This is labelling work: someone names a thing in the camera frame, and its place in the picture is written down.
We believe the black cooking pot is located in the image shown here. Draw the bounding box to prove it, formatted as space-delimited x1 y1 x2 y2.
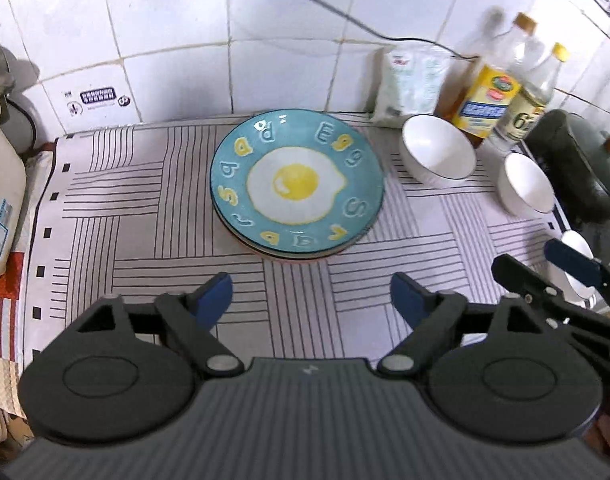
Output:
527 109 610 231

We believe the black rice cooker cable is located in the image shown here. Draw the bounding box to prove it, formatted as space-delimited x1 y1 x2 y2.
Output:
5 100 40 153

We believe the blue fried egg plate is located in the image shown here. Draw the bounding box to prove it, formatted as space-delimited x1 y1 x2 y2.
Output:
210 110 386 256

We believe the cooking wine bottle yellow label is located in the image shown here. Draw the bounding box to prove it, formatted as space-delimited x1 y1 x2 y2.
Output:
447 10 540 141

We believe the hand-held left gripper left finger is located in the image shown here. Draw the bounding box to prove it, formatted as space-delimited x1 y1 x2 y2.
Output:
75 272 244 377

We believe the white wall sticker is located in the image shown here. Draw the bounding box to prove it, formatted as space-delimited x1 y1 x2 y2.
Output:
62 85 130 116

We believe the clear vinegar bottle yellow cap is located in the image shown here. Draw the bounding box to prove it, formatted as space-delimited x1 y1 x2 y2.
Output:
490 42 570 153

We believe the white salt bag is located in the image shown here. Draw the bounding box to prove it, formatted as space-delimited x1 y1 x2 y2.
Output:
372 45 453 128

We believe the striped white tablecloth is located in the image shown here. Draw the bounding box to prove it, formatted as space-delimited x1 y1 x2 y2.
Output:
22 110 600 376

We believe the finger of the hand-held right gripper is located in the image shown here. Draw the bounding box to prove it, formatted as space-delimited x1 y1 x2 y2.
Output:
492 254 610 361
544 238 610 318

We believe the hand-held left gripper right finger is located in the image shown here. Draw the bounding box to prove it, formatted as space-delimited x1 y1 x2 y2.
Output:
377 274 540 374

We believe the long black power cable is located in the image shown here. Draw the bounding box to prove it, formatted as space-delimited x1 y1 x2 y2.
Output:
262 0 480 63

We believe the glass pot lid wooden knob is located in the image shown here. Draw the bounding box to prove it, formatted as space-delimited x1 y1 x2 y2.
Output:
560 110 610 201

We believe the white ribbed bowl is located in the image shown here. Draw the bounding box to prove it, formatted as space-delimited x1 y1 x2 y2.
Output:
400 114 478 186
560 230 598 303
502 152 556 218

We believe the white rice cooker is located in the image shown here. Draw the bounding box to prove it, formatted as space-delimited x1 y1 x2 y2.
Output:
0 97 26 286

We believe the red checkered cloth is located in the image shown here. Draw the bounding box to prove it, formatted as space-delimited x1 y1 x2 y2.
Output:
0 250 50 421

